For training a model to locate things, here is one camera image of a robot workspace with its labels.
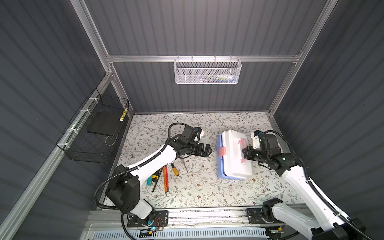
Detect silver tweezers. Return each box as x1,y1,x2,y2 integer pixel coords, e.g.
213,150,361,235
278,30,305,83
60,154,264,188
181,159,189,173

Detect white and blue tool box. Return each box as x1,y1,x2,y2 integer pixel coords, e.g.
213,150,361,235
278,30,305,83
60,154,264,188
217,130,253,180

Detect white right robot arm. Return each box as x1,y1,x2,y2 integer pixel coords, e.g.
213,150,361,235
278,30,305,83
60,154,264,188
242,130,371,240

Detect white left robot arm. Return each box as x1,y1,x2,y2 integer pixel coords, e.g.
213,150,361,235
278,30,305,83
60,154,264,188
93,123,213,226

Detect floral table mat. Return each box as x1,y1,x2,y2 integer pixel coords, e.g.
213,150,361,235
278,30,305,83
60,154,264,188
119,112,303,209

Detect yellow marker pen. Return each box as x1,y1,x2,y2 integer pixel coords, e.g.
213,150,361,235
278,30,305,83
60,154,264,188
120,108,128,122

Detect black foam pad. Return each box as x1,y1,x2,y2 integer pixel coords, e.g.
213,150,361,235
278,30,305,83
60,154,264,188
87,112,122,137

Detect yellow handled screwdriver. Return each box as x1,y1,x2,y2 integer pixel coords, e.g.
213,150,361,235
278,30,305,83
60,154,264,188
171,163,180,177

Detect red handled pliers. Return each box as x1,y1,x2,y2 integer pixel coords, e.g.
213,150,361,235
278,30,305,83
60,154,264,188
163,165,169,195

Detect black yellow wire stripper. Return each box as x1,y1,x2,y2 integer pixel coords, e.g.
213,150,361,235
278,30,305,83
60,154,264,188
152,167,163,192

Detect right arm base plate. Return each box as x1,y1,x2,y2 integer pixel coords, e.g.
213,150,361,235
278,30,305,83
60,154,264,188
245,208,285,226

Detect white wire mesh basket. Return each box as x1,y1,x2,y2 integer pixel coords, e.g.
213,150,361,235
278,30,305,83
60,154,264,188
173,59,242,85

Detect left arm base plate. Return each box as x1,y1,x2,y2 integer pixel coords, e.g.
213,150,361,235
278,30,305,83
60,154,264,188
127,210,169,228

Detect white vented cable duct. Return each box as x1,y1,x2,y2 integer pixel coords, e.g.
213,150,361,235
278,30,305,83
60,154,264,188
89,228,268,240

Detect black wire basket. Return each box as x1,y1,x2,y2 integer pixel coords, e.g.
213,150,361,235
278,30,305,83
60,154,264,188
57,90,130,164

